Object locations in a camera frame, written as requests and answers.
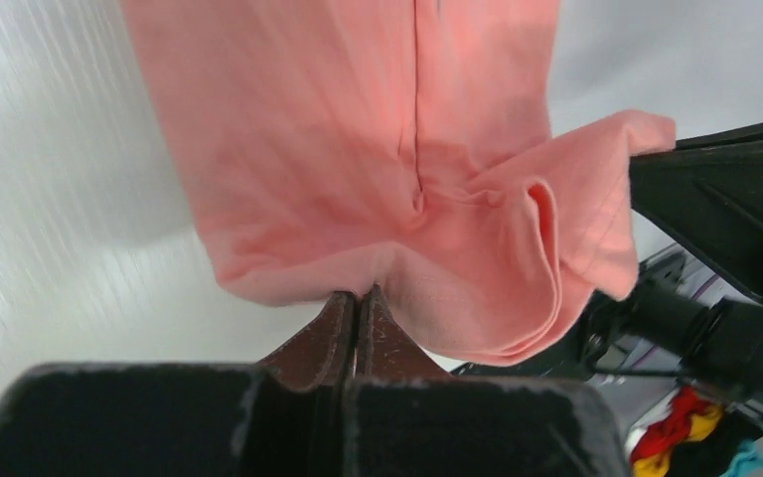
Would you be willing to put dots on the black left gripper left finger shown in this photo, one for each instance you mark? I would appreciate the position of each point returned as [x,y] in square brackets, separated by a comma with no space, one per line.
[277,417]

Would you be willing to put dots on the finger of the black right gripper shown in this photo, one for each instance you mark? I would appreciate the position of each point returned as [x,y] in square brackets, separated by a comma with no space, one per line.
[707,195]

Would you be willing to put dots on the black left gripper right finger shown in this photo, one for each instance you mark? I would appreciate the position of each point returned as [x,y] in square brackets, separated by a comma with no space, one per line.
[483,426]

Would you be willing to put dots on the pink t shirt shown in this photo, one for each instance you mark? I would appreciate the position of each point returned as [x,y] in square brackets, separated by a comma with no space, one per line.
[341,145]

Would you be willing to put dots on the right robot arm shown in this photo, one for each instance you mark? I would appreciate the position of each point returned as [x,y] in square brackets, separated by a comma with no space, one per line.
[703,301]

